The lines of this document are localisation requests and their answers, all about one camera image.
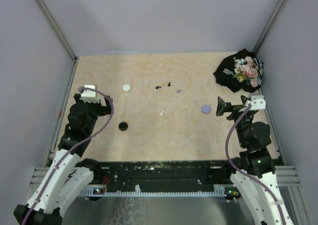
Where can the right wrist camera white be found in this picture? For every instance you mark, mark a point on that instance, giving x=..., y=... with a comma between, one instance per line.
x=255, y=103

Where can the black earbud case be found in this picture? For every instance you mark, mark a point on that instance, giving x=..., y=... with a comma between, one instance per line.
x=123, y=126

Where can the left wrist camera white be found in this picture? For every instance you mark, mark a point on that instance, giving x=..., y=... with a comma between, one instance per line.
x=88, y=96

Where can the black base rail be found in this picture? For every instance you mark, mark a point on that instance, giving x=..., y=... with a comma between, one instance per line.
x=163, y=176

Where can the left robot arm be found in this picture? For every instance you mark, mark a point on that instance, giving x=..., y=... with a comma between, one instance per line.
x=68, y=174

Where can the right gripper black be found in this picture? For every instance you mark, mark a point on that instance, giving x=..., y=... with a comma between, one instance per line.
x=223, y=107

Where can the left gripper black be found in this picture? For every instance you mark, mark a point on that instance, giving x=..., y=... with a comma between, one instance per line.
x=104, y=110

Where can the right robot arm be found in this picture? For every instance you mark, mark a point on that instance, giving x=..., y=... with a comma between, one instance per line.
x=253, y=172

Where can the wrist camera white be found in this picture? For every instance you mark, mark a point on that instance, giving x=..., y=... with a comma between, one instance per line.
x=88, y=96
x=255, y=103

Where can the purple earbud case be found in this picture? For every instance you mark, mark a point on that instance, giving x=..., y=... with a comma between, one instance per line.
x=205, y=109

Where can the aluminium frame post right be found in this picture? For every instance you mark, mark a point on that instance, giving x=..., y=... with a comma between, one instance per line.
x=279, y=6

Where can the black floral cloth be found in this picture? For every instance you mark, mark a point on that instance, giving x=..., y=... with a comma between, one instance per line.
x=241, y=70

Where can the aluminium frame post left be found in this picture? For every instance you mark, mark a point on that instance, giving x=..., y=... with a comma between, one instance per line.
x=56, y=29

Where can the white earbud case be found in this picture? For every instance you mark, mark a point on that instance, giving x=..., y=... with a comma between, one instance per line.
x=126, y=87

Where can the aluminium frame post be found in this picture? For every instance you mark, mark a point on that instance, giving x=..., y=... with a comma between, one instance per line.
x=279, y=6
x=56, y=29

